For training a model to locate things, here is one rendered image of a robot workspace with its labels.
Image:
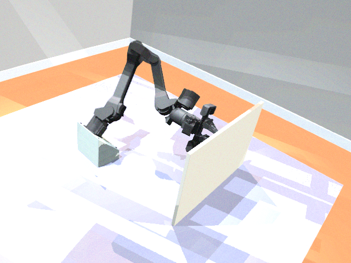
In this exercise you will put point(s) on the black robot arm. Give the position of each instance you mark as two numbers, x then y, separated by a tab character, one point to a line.
114	108

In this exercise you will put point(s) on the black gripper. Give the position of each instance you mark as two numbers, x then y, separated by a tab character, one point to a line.
205	122

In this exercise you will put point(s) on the cream flat panel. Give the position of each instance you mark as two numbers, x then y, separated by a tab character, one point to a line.
211	162

